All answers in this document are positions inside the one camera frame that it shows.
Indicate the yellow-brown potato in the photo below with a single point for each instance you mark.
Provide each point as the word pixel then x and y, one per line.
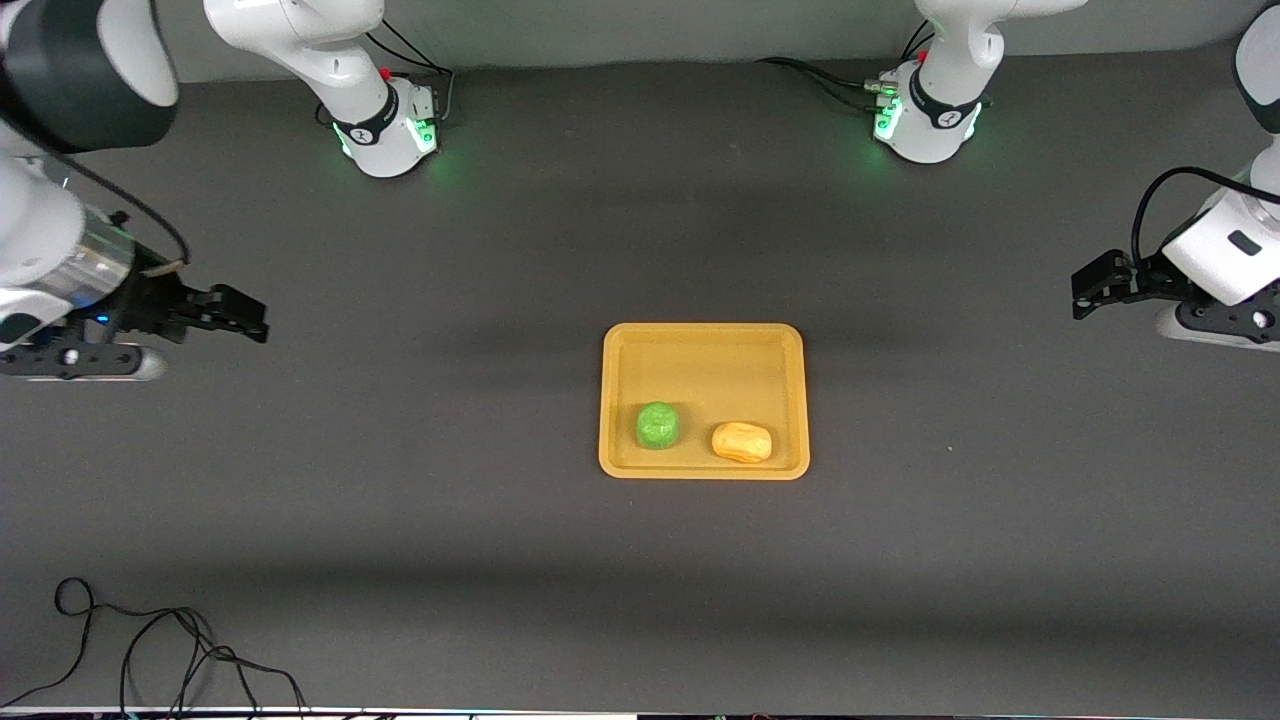
pixel 742 443

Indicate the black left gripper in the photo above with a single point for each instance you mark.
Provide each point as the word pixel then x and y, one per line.
pixel 1146 277

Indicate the yellow plastic tray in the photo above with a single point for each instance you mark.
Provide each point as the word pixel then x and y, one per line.
pixel 700 365

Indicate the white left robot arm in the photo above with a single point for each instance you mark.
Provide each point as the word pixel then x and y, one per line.
pixel 950 60

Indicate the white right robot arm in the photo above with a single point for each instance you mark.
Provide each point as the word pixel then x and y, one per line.
pixel 330 60

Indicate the green apple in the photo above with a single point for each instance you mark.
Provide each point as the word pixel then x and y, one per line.
pixel 658 425

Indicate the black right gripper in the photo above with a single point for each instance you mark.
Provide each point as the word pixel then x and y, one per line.
pixel 152 303

